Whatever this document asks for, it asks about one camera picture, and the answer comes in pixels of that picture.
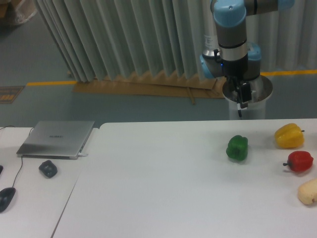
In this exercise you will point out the black computer mouse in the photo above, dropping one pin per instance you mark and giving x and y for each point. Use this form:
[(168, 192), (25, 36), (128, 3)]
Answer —
[(6, 196)]

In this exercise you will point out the white usb plug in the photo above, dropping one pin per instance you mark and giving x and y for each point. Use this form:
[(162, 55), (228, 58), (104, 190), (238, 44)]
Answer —
[(82, 155)]

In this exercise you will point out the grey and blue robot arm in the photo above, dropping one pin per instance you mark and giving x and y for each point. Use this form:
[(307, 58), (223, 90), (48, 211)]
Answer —
[(236, 59)]

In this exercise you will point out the black earbuds case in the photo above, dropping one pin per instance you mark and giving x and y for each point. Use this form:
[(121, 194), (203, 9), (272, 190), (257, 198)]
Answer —
[(48, 169)]

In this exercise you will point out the silver laptop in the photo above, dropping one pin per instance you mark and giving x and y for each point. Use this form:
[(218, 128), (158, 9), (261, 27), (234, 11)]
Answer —
[(56, 139)]

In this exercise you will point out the yellow bell pepper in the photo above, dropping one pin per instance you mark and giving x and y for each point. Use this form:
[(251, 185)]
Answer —
[(289, 136)]

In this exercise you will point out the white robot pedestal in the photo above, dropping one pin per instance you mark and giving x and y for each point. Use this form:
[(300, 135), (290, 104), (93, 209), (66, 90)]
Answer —
[(257, 104)]

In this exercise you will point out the green bell pepper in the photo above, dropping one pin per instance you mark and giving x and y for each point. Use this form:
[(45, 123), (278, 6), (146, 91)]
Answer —
[(237, 148)]

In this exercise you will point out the clear plastic bag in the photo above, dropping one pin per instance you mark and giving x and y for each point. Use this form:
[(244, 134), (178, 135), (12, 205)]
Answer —
[(19, 12)]

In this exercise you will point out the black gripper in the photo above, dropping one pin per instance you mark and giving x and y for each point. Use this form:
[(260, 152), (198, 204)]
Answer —
[(237, 69)]

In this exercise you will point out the beige bread loaf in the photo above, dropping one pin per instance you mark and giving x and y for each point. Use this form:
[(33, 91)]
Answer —
[(307, 192)]

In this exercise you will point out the red bell pepper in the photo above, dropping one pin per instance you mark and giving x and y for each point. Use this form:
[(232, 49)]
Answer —
[(299, 161)]

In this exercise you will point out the grey pleated curtain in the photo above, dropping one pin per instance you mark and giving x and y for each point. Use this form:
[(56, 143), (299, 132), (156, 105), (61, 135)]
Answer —
[(111, 38)]

